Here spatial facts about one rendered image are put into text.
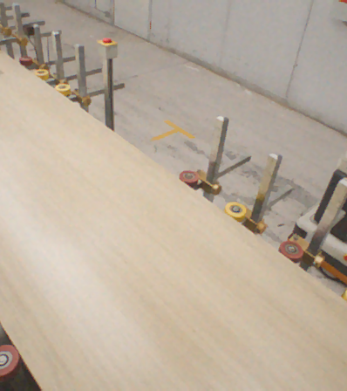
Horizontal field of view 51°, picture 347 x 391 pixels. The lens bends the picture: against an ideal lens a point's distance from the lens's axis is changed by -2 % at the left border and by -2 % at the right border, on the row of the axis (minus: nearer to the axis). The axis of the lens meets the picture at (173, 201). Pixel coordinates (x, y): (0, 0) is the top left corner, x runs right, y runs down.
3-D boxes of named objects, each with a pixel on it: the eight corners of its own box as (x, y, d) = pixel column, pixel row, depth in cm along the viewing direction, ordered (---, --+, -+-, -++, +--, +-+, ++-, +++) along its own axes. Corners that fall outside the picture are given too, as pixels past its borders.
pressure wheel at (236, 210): (230, 240, 139) (235, 218, 132) (215, 227, 144) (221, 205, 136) (244, 231, 143) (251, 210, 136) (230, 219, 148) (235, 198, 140)
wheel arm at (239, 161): (244, 159, 179) (246, 151, 176) (249, 161, 177) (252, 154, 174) (180, 194, 155) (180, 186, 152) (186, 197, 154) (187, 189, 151)
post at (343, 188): (297, 272, 142) (344, 174, 111) (305, 278, 141) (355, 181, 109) (292, 277, 140) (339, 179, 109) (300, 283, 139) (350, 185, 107)
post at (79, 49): (86, 122, 223) (80, 42, 191) (89, 125, 221) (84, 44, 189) (81, 124, 221) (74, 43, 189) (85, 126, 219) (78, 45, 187)
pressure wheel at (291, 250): (291, 281, 127) (301, 260, 119) (268, 272, 129) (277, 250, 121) (295, 265, 132) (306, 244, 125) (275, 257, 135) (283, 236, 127)
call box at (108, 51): (109, 54, 179) (109, 37, 174) (118, 58, 175) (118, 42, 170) (97, 57, 175) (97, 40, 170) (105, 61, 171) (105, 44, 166)
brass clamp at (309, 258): (292, 242, 140) (296, 232, 136) (323, 263, 133) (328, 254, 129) (283, 249, 136) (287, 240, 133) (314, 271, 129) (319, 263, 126)
